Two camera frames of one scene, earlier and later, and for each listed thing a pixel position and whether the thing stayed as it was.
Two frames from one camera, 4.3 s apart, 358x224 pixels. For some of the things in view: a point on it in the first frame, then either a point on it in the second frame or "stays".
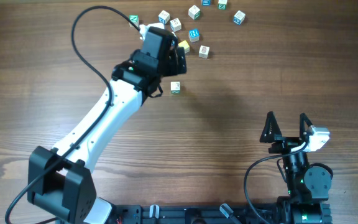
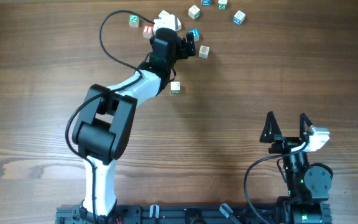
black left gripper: [175, 66] -> [185, 48]
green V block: [194, 12] stays
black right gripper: [284, 142] stays
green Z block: [175, 87] stays
